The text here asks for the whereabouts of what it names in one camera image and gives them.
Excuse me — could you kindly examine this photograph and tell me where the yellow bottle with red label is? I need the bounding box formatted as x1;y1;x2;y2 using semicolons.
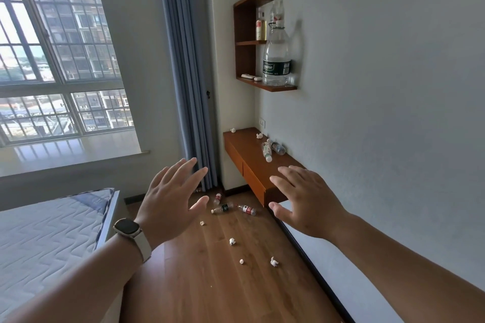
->
256;7;267;41

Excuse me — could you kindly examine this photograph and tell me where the brown wooden wall shelf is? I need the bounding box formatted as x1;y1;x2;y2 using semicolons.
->
233;0;298;93

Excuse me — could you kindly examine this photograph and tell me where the small clear plastic bottle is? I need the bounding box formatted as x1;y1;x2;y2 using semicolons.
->
268;139;287;156

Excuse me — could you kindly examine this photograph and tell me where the beige smartwatch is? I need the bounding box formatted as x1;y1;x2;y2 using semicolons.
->
112;218;152;263

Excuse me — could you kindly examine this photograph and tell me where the large clear water bottle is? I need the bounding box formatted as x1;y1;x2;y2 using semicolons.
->
262;1;292;87

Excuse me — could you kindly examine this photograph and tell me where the person's right hand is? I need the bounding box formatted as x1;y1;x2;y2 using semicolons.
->
268;166;350;245

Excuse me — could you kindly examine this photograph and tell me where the person's left hand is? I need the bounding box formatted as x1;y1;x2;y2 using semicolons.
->
134;157;210;248

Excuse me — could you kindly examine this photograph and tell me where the person's right forearm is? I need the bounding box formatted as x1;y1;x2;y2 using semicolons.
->
329;212;485;323

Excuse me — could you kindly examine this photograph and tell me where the person's left forearm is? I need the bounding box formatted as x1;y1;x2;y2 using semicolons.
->
0;235;153;323

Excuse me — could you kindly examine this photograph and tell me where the white quilted mattress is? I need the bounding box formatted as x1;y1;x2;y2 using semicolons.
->
0;187;115;320

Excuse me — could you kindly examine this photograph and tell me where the blue-grey curtain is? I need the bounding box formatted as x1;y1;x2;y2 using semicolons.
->
156;0;219;193

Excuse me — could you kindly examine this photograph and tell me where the white window sill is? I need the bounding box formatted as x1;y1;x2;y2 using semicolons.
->
0;129;151;178

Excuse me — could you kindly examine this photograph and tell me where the brown wall-mounted drawer desk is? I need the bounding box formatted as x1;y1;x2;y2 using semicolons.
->
223;127;306;207

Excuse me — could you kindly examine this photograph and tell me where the large barred window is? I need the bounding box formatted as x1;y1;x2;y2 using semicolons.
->
0;0;135;148

